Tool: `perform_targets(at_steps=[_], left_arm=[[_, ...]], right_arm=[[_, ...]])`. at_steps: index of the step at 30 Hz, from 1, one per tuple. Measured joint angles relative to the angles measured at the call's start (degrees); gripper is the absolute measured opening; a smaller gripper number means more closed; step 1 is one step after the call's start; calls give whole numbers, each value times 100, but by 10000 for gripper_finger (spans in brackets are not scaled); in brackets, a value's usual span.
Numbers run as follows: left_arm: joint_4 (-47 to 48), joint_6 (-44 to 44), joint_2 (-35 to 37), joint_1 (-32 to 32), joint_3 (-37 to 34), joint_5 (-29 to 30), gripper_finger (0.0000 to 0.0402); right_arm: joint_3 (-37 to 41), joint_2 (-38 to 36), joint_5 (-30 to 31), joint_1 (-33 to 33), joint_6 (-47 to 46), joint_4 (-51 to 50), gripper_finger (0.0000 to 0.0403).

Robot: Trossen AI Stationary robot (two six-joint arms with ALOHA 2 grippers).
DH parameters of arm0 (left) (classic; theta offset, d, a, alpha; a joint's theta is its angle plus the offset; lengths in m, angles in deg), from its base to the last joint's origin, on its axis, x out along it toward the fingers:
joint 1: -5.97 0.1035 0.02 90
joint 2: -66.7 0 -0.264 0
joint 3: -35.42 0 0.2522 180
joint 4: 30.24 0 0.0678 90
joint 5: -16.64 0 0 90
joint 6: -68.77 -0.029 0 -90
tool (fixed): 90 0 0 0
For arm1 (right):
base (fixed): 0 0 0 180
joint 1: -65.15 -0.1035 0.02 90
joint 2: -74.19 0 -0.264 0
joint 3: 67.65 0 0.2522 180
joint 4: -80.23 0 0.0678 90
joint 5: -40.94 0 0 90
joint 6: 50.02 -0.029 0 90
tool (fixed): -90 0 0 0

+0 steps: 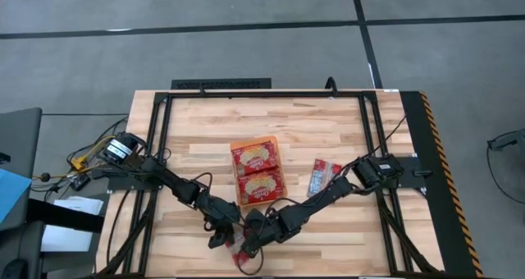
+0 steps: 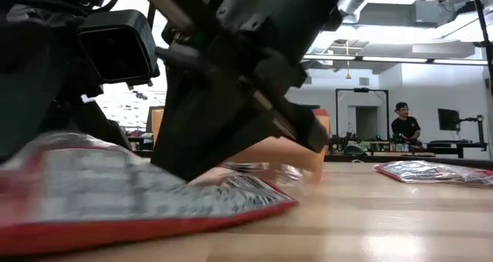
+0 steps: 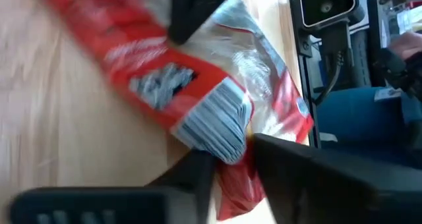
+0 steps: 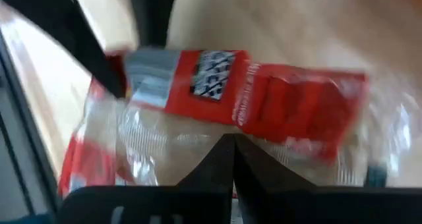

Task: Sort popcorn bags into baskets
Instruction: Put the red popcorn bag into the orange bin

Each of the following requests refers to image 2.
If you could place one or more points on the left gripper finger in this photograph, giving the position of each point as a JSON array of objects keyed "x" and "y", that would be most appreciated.
[
  {"x": 96, "y": 125},
  {"x": 31, "y": 84}
]

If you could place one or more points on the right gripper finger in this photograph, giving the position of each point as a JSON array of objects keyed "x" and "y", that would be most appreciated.
[
  {"x": 204, "y": 127},
  {"x": 306, "y": 129}
]

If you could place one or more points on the red popcorn bag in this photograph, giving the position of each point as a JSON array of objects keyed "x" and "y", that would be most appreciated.
[
  {"x": 115, "y": 200},
  {"x": 423, "y": 172}
]

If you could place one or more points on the orange plastic basket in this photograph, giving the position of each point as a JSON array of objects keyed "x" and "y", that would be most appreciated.
[{"x": 285, "y": 150}]

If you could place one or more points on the cluttered background workbench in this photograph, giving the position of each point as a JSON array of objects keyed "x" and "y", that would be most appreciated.
[{"x": 369, "y": 146}]

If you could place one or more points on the person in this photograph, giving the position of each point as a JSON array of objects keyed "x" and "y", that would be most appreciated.
[{"x": 406, "y": 127}]

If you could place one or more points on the long ceiling light bar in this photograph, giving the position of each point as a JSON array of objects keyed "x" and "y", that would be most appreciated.
[{"x": 393, "y": 59}]

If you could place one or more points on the black monitor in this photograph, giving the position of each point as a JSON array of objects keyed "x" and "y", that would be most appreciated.
[{"x": 448, "y": 119}]

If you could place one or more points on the black background desk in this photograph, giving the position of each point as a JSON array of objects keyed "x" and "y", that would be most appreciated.
[{"x": 454, "y": 146}]

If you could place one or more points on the black background rig frame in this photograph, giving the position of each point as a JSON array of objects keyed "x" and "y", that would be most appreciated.
[{"x": 362, "y": 89}]

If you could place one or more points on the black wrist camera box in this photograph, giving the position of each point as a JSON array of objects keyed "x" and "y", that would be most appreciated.
[{"x": 115, "y": 50}]

